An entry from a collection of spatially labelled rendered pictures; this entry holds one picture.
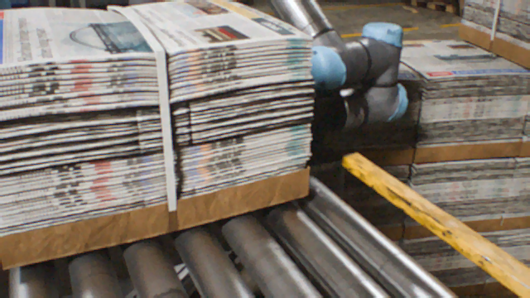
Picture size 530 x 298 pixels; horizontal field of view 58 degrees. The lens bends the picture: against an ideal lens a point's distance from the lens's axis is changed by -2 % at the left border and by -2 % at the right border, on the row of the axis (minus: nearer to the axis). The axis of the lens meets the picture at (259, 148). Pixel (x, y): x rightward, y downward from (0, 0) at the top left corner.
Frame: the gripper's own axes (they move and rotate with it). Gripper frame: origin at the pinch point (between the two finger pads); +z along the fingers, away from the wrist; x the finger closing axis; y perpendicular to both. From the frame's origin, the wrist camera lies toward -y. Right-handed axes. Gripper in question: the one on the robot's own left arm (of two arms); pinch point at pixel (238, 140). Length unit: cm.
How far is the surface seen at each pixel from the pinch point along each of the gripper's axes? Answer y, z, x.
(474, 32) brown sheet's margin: 6, -86, -27
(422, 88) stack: -1, -52, -11
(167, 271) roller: -0.1, 20.9, 28.5
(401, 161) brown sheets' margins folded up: -19, -48, -9
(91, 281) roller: 0.1, 28.9, 26.9
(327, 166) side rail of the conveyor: -0.7, -9.5, 14.0
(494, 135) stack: -13, -71, -2
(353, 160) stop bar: 2.1, -11.2, 18.2
